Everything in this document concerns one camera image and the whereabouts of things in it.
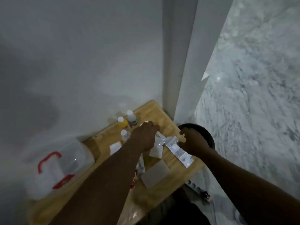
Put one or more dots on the person's left hand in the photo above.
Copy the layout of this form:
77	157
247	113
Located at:
143	138

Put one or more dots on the person's right hand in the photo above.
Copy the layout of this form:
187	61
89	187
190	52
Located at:
194	142

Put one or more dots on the long clear strip packet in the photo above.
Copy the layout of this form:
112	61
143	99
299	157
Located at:
180	155

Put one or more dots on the white gauze pad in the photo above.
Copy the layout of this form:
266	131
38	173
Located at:
156	152
115	148

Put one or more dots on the clear bottle green label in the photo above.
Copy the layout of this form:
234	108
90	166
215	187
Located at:
132	119

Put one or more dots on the yellow bottle white cap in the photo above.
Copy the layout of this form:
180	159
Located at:
123	124

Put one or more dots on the white gauze packet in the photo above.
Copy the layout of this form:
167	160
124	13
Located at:
154	174

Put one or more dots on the white first aid box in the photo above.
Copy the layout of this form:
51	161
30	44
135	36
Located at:
39	192

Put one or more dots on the person's left forearm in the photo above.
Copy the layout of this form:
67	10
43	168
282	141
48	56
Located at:
100	185

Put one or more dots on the person's right forearm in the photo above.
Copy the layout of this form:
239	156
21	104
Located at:
246	185

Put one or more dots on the person's black shorts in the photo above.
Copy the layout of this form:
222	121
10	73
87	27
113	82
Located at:
182	213

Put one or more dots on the black round bin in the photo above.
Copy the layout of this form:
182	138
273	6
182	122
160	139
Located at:
207	136

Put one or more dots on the white power strip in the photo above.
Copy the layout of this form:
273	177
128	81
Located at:
198	188

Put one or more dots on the white block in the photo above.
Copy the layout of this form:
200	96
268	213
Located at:
204	76

